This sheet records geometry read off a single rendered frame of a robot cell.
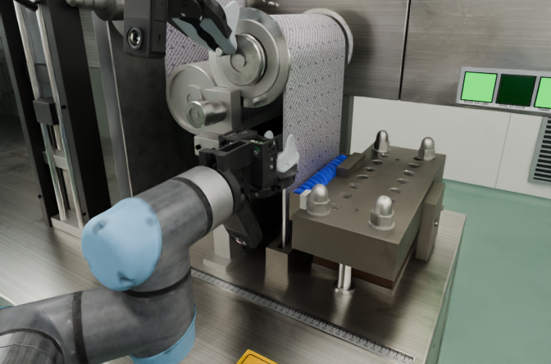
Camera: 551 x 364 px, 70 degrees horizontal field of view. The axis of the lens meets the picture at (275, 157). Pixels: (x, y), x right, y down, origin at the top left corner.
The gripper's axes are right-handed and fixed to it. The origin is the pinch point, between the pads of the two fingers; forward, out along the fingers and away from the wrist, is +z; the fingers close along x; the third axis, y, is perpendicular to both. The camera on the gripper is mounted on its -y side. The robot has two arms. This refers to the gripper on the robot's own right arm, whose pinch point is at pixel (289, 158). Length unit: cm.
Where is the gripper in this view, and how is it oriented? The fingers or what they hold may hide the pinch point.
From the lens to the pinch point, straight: 64.6
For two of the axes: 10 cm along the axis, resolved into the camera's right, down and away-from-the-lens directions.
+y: 0.0, -9.4, -3.5
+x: -8.6, -1.8, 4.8
